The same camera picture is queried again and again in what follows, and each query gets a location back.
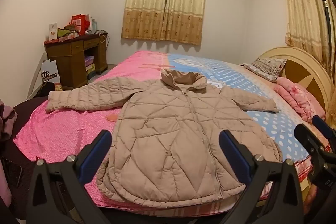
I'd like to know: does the pink bedspread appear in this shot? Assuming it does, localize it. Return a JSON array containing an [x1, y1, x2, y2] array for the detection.
[[13, 50, 273, 212]]

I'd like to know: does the white upright box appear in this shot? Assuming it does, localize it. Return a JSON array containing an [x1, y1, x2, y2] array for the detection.
[[48, 24, 59, 41]]

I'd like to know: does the stack of colourful boxes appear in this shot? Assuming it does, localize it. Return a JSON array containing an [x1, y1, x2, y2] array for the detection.
[[84, 55, 96, 79]]

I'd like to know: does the patterned pillow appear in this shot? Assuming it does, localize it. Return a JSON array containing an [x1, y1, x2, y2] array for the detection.
[[243, 57, 288, 82]]

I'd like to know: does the cream wooden headboard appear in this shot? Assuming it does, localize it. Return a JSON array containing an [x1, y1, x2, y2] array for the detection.
[[259, 46, 335, 120]]

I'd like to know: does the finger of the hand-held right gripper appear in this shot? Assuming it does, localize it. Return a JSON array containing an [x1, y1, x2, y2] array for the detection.
[[294, 123, 326, 159], [312, 115, 335, 146]]

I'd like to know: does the pink folded quilt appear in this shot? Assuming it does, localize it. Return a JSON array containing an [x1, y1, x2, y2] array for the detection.
[[273, 77, 327, 124]]

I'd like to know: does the brown wooden desk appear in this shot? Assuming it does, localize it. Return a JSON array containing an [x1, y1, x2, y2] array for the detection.
[[44, 32, 109, 90]]

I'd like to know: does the black phone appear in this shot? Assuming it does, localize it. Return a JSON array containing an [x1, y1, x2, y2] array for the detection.
[[5, 158, 23, 188]]

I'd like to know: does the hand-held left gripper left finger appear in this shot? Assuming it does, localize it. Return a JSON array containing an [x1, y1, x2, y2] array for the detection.
[[26, 130, 113, 224]]

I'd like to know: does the blue dotted bed sheet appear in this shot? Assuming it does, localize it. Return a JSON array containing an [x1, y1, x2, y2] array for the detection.
[[165, 53, 329, 165]]

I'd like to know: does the beige quilted jacket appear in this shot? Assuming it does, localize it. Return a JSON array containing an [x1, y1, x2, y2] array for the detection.
[[45, 69, 283, 209]]

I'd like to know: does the white paper bag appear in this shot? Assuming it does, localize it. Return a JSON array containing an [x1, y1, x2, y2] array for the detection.
[[40, 59, 62, 86]]

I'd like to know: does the white leaning board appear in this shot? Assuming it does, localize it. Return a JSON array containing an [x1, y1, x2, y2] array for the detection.
[[26, 52, 48, 100]]

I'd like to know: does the mauve cloth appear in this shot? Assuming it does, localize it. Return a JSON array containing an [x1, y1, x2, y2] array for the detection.
[[0, 99, 18, 142]]

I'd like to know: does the green cloth item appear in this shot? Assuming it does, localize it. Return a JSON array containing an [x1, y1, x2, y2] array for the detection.
[[57, 27, 72, 39]]

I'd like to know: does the white cable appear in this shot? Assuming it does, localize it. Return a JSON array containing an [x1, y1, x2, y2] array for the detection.
[[95, 30, 110, 44]]

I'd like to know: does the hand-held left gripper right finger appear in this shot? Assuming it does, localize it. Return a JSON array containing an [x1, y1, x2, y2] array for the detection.
[[219, 130, 312, 224]]

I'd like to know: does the narrow beige patterned curtain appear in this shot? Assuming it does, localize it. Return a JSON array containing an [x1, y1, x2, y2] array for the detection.
[[278, 0, 332, 78]]

